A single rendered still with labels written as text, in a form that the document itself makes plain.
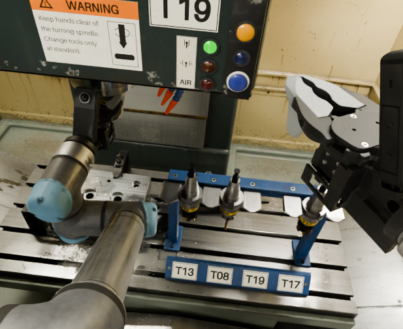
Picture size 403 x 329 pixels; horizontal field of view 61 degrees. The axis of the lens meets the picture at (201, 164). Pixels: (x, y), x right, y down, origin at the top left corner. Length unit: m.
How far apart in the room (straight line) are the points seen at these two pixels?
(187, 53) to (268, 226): 0.87
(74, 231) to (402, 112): 0.62
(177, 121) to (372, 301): 0.98
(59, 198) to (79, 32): 0.28
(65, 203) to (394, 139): 0.53
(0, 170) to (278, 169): 1.41
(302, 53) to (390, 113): 1.40
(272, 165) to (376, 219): 1.62
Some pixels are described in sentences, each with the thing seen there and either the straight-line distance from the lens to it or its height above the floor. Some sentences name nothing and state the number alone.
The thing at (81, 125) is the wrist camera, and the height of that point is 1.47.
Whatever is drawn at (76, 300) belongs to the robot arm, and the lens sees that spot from 0.42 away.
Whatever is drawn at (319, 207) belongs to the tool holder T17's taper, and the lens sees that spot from 0.93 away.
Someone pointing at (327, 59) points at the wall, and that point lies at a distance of 1.74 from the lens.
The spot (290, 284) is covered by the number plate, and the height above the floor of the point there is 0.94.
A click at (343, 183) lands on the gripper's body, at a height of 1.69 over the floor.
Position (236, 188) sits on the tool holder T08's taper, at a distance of 0.87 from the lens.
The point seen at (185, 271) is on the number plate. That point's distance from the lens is 1.11.
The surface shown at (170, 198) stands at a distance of 0.91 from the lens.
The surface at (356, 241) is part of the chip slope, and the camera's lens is 1.50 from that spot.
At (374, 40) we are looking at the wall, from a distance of 1.76.
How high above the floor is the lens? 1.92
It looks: 45 degrees down
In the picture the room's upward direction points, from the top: 5 degrees clockwise
